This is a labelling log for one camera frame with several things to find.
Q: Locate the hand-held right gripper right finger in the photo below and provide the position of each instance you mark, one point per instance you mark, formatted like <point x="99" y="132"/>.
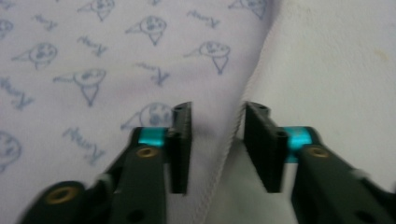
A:
<point x="327" y="186"/>

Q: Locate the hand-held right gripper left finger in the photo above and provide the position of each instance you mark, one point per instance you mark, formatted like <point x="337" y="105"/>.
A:
<point x="140" y="186"/>

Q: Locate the lilac printed towel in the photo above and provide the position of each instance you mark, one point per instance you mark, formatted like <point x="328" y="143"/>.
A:
<point x="93" y="62"/>

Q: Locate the white grid mat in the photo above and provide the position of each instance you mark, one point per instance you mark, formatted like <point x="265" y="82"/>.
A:
<point x="327" y="77"/>

